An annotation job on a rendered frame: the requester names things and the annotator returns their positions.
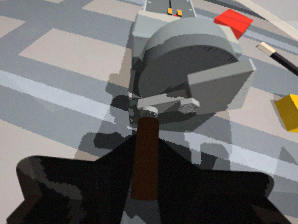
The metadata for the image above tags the red rectangular block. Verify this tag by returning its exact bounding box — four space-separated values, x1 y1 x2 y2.
213 9 253 40

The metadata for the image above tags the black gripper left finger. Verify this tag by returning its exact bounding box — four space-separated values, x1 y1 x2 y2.
16 134 137 224

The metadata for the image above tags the yellow cube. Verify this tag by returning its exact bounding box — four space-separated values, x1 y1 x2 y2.
274 94 298 133

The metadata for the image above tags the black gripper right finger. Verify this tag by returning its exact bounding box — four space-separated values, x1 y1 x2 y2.
158 138 275 224

